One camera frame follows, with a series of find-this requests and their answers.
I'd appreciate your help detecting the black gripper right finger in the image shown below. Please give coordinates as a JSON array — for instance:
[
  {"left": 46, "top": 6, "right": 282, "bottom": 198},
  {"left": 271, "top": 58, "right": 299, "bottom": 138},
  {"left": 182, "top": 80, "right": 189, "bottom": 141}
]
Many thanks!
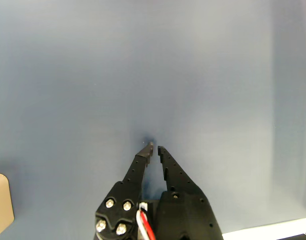
[{"left": 154, "top": 145, "right": 224, "bottom": 240}]

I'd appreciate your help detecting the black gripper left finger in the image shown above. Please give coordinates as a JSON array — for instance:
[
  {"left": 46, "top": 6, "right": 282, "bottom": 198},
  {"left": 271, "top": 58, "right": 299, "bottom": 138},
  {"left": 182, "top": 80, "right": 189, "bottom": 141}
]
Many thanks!
[{"left": 94, "top": 141, "right": 155, "bottom": 240}]

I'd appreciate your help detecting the square metal container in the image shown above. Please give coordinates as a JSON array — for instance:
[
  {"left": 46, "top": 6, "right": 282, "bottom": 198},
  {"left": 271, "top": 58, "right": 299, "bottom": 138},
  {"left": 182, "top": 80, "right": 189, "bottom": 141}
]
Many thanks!
[{"left": 0, "top": 173, "right": 15, "bottom": 239}]

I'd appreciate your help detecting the blue table mat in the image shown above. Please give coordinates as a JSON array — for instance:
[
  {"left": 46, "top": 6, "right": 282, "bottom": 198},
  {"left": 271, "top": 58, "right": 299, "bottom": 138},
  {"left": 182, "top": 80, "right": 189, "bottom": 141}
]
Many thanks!
[{"left": 0, "top": 0, "right": 306, "bottom": 240}]

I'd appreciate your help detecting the red white servo cable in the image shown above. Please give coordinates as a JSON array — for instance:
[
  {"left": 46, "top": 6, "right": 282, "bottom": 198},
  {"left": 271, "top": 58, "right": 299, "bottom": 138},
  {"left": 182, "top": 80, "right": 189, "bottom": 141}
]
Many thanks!
[{"left": 136, "top": 202, "right": 156, "bottom": 240}]

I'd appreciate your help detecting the silver white table frame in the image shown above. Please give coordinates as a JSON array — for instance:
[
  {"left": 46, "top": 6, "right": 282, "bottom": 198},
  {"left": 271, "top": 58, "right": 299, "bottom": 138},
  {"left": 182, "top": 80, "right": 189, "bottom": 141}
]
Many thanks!
[{"left": 221, "top": 216, "right": 306, "bottom": 240}]

